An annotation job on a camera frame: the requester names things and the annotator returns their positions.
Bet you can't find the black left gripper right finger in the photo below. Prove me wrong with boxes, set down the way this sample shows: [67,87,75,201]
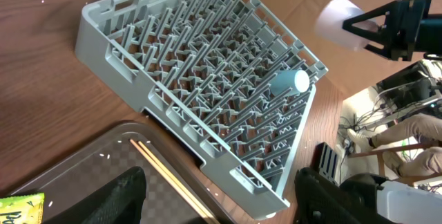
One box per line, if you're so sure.
[294,167,391,224]

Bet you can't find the wooden chopstick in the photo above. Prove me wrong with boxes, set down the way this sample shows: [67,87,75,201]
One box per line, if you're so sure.
[129,138,217,224]
[137,140,222,224]

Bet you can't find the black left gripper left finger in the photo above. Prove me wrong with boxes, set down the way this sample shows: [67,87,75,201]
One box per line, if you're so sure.
[46,167,146,224]

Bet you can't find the wooden chopstick right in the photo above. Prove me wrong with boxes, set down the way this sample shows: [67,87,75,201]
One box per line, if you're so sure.
[137,140,222,224]

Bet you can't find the person legs on chair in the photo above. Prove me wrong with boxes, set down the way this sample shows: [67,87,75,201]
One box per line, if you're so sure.
[347,113,442,187]

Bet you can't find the brown serving tray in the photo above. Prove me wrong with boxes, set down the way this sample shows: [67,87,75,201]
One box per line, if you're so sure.
[12,122,234,223]

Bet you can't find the pink cup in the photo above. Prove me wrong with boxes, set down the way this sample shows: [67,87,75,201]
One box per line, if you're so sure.
[314,0,370,51]

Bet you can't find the green snack packet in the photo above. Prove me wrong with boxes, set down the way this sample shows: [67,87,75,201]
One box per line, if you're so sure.
[0,193,45,224]

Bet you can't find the wooden chopstick left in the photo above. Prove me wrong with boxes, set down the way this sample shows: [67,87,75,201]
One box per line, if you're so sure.
[129,138,217,224]

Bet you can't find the grey dishwasher rack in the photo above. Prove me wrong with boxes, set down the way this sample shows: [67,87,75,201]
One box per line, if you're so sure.
[75,0,327,220]

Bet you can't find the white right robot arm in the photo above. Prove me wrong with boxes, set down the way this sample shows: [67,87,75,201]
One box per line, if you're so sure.
[343,0,441,62]

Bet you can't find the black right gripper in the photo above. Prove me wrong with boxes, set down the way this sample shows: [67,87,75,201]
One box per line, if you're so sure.
[343,0,430,61]

